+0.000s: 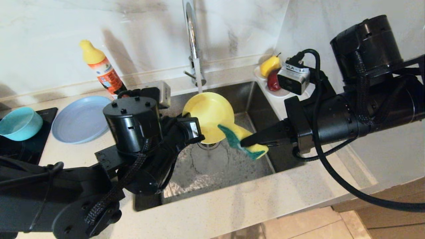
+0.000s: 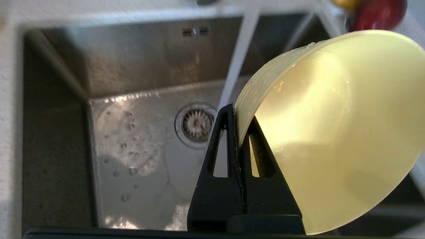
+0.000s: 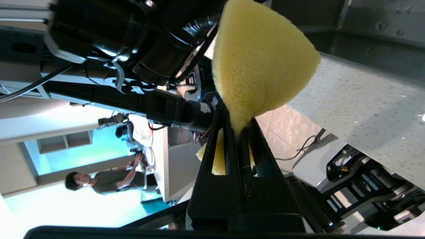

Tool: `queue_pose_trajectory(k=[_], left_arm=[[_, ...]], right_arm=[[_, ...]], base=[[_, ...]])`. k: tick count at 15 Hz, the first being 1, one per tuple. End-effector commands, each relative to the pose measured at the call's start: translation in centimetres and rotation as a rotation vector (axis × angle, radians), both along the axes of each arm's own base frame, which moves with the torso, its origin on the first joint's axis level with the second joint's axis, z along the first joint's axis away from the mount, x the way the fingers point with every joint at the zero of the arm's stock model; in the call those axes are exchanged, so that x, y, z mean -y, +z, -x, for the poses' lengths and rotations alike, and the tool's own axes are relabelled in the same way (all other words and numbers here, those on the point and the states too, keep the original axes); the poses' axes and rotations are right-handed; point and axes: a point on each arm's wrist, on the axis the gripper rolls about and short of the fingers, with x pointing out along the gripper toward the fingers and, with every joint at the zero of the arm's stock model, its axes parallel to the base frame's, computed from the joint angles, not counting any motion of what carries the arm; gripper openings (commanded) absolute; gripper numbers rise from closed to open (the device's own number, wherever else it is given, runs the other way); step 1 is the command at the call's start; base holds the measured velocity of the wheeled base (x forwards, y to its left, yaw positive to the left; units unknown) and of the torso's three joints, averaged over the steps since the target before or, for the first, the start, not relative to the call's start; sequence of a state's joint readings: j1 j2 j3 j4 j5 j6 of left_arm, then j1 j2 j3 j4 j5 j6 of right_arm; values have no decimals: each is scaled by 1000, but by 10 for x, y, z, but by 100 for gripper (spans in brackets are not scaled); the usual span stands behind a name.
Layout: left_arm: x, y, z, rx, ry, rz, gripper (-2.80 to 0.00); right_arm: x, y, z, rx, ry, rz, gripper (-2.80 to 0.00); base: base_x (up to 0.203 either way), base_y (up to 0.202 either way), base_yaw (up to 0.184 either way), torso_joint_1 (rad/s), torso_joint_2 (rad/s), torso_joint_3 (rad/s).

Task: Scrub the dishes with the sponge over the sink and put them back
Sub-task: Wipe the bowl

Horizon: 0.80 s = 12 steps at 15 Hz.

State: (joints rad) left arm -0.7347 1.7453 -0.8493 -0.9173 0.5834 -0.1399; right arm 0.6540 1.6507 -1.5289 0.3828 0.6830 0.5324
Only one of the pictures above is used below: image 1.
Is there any wooden cabinet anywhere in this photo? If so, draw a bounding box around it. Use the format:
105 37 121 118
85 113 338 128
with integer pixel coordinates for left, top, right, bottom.
330 175 425 239

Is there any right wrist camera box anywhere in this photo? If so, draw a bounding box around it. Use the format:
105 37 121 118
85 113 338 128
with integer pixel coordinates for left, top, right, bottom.
277 56 311 96

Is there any blue-grey plate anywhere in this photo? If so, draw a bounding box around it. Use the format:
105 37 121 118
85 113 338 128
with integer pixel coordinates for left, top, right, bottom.
51 96 113 144

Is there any pale yellow bowl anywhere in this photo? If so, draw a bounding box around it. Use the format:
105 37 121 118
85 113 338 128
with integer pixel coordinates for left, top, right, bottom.
182 92 235 144

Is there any light blue bowl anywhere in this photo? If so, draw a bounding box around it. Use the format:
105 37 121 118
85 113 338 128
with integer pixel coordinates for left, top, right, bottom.
0 107 43 141

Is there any dark red apple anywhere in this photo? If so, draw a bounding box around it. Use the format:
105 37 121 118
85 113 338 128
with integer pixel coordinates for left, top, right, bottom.
267 68 281 92

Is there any black braided cable sleeve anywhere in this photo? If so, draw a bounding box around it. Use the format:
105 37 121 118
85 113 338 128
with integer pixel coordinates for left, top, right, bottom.
354 50 410 126
85 139 151 226

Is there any chrome faucet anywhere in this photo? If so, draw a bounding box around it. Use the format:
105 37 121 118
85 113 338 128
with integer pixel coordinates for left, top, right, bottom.
183 0 207 87

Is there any thin braided gripper cable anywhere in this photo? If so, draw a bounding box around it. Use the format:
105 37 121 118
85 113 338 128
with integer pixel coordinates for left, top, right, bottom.
292 136 357 162
154 149 180 195

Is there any stainless steel sink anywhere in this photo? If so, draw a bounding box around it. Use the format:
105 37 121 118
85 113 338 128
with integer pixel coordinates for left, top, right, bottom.
134 81 306 212

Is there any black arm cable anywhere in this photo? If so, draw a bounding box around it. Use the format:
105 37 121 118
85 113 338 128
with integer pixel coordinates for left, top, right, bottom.
0 156 64 229
297 49 425 213

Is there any metal sink drain strainer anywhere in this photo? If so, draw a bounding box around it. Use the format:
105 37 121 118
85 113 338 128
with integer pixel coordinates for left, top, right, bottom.
198 141 221 150

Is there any running water stream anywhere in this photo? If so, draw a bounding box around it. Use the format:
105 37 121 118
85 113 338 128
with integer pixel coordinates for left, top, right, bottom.
193 58 204 94

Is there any black induction cooktop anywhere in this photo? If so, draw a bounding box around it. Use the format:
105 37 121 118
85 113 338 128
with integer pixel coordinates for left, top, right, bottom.
0 107 58 166

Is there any orange dish soap bottle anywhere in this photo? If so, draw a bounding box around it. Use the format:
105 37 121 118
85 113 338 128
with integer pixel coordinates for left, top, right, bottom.
80 40 128 98

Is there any yellow sponge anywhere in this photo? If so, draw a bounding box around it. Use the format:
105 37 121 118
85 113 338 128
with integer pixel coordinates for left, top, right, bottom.
217 123 269 160

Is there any yellow pear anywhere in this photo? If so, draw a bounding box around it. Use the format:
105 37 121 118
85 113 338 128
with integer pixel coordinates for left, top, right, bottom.
260 52 282 78

